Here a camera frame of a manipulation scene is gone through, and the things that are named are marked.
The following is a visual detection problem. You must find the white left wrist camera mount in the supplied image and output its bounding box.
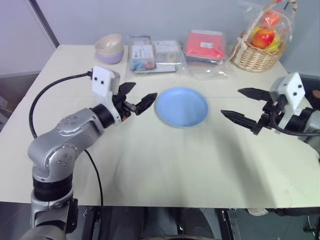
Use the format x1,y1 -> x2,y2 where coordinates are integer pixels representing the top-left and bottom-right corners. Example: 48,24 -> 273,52
91,64 -> 121,124

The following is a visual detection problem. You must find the bagged coloured blocks box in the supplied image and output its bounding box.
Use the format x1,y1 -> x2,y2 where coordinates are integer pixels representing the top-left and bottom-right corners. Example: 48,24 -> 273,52
151,39 -> 187,74

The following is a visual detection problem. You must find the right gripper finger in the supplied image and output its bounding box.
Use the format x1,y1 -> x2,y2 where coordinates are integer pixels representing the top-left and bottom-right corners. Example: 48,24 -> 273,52
237,87 -> 273,102
220,109 -> 259,131

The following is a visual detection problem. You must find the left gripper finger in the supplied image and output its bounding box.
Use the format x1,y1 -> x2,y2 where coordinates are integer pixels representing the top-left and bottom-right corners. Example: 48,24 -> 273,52
135,92 -> 158,116
119,81 -> 137,96

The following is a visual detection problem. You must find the clear plastic basket wrap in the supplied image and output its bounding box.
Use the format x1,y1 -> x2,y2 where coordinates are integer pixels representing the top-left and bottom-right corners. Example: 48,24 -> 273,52
236,0 -> 301,55

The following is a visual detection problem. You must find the purple bowl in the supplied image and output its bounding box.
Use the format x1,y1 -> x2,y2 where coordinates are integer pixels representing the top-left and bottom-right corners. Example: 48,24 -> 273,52
95,46 -> 125,65

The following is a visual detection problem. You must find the blue round plate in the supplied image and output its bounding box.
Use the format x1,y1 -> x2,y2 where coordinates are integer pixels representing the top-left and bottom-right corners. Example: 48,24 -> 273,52
155,86 -> 209,129

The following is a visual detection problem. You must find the bagged red cloth pack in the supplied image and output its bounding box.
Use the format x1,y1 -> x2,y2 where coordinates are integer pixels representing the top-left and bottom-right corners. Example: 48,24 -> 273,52
183,29 -> 229,68

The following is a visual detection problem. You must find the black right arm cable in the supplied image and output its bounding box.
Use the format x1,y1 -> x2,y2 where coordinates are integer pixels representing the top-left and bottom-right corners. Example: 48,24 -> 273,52
269,111 -> 320,137

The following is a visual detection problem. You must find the red yellow apple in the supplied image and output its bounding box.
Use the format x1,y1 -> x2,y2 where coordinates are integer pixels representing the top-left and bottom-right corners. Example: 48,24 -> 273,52
250,28 -> 276,50

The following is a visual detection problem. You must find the bagged white blue box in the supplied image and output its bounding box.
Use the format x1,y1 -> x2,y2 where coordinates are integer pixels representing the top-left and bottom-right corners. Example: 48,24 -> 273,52
127,34 -> 158,75

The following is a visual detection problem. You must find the wicker basket with handle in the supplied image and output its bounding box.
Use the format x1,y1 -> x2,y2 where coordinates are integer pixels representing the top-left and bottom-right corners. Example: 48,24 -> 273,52
229,0 -> 300,73

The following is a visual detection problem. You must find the beige bowl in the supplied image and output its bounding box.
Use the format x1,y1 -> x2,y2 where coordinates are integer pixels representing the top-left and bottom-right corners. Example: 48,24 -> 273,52
94,33 -> 124,54

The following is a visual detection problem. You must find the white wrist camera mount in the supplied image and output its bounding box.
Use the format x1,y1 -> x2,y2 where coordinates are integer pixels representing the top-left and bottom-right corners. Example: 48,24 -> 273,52
270,72 -> 307,131
91,64 -> 121,124

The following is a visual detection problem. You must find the yellow fruit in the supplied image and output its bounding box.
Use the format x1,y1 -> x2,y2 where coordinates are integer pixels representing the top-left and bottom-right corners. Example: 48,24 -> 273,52
266,31 -> 286,53

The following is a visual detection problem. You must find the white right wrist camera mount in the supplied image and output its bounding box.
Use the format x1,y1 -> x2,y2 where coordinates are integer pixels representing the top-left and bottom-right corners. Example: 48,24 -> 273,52
270,72 -> 307,131

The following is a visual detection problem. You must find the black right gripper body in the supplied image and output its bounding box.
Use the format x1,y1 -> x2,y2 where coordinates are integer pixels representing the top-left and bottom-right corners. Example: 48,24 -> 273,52
251,95 -> 286,136

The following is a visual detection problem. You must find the black table frame leg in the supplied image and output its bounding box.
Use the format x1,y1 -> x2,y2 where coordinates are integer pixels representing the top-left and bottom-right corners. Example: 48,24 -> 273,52
216,207 -> 242,240
81,206 -> 102,240

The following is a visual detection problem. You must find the orange fruit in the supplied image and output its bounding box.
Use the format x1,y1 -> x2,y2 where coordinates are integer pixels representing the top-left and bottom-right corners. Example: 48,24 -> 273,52
261,10 -> 283,27

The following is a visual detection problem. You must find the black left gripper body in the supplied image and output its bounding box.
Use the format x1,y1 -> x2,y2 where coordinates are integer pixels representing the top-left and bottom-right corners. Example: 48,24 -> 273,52
113,93 -> 138,121

